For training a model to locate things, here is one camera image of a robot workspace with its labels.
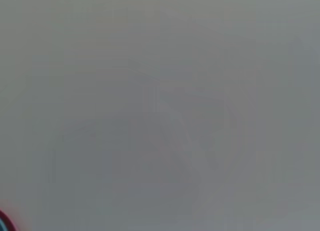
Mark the maroon plate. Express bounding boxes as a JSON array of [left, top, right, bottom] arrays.
[[0, 207, 20, 231]]

